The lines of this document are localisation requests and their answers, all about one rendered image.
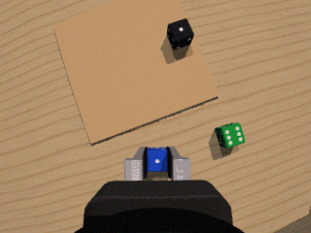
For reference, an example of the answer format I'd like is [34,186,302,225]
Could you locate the tan square mat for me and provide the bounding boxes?
[53,0,220,144]

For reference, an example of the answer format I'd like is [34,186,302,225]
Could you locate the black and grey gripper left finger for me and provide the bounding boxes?
[124,147,148,181]

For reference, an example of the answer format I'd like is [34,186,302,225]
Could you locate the black die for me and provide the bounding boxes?
[167,18,194,50]

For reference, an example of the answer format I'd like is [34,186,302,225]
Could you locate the dark blue die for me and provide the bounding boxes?
[147,148,167,172]

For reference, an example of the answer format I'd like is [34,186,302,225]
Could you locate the green die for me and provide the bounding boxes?
[215,122,246,149]

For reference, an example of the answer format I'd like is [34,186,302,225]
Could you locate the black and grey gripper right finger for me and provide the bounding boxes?
[167,147,190,181]

